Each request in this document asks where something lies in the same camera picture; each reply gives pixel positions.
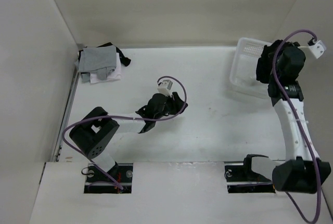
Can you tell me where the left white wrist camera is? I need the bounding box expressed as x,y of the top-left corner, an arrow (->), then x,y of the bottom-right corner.
158,79 -> 173,96

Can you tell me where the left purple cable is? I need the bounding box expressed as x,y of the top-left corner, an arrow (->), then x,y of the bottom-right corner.
63,76 -> 188,192

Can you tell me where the folded grey tank top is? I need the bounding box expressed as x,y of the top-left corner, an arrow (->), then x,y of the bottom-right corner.
77,45 -> 117,83

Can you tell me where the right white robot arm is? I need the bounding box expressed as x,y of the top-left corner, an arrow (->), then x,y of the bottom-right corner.
241,40 -> 331,194

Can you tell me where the white plastic basket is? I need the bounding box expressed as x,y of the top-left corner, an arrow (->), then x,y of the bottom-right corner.
229,38 -> 271,99

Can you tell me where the folded black tank top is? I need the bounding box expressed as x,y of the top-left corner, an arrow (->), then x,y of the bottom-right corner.
98,42 -> 131,67

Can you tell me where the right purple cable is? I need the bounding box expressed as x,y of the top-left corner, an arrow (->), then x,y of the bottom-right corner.
270,29 -> 323,224

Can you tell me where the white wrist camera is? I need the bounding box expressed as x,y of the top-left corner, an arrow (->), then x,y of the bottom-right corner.
306,40 -> 327,60
158,79 -> 173,96

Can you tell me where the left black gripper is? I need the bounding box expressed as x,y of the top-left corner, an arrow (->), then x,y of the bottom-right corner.
154,92 -> 187,120

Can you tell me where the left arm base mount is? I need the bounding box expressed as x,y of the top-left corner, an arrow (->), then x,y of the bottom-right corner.
81,164 -> 134,194

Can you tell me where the black tank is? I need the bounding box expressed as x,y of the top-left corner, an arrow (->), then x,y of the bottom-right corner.
98,42 -> 131,67
255,40 -> 282,84

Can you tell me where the purple cable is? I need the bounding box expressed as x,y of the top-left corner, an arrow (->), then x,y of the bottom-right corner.
63,76 -> 188,192
270,29 -> 323,224

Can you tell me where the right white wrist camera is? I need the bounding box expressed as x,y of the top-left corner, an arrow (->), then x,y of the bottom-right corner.
306,40 -> 327,60

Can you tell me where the metal table edge rail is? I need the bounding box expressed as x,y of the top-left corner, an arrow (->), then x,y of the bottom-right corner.
52,43 -> 85,162

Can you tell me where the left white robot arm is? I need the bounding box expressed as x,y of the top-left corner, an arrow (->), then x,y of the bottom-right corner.
69,92 -> 188,182

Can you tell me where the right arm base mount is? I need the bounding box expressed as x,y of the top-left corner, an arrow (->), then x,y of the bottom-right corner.
224,162 -> 276,194

